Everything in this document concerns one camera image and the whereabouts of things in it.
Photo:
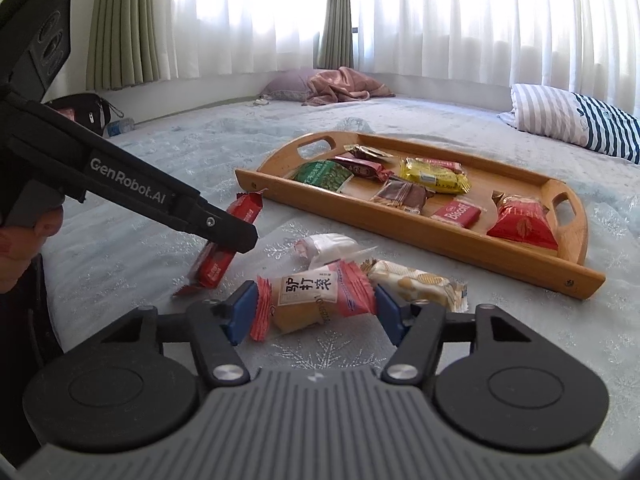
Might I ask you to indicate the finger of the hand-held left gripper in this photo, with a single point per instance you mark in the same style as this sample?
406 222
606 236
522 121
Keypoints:
230 232

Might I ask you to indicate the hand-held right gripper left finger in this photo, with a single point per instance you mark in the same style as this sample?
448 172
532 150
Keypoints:
240 315

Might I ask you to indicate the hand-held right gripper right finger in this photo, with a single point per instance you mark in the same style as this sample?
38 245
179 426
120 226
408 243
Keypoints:
390 315

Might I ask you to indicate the long red wafer packet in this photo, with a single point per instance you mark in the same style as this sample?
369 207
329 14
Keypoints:
215 267

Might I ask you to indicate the red and tan snack packet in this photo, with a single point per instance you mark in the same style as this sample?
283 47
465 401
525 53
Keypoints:
310 297

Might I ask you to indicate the wooden serving tray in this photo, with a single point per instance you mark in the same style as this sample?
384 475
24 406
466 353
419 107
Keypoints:
390 230

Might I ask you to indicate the green snack packet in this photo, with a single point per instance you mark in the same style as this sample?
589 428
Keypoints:
322 176

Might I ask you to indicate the brown snack packet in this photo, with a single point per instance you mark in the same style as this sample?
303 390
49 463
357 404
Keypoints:
400 195

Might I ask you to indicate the yellow snack packet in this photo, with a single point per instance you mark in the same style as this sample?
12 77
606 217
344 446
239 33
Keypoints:
432 177

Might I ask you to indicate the dark red candy packet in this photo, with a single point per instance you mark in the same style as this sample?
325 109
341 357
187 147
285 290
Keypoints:
362 167

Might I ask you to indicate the red biscuit packet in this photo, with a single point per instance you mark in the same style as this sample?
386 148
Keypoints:
445 165
457 212

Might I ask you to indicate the person's left hand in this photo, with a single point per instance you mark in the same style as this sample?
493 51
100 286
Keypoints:
20 255

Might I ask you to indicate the pale cracker packet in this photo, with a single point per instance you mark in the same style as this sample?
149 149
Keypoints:
420 285

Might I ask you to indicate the black bag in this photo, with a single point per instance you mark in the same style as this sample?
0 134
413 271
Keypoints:
85 110

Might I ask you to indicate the plastic water bottle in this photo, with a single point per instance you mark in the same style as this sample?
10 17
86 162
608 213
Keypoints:
120 126

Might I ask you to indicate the white snack packet clear wrapper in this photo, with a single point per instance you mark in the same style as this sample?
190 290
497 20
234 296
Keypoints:
330 247

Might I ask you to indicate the green curtain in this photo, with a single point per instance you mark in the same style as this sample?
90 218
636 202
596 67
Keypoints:
125 20
337 15

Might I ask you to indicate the purple pillow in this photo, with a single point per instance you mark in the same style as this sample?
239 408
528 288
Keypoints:
287 85

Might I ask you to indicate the large red snack packet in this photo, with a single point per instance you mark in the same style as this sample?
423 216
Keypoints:
520 222

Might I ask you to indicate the brown gold candy packet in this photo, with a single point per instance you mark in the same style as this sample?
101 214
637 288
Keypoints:
367 151

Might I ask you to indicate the pink blanket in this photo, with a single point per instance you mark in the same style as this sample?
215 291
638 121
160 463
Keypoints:
345 85

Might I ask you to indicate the white sheer curtain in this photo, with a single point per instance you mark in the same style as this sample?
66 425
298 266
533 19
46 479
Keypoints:
500 15
240 15

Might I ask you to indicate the blue striped pillow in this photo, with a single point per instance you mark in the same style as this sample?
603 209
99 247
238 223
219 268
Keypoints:
580 120

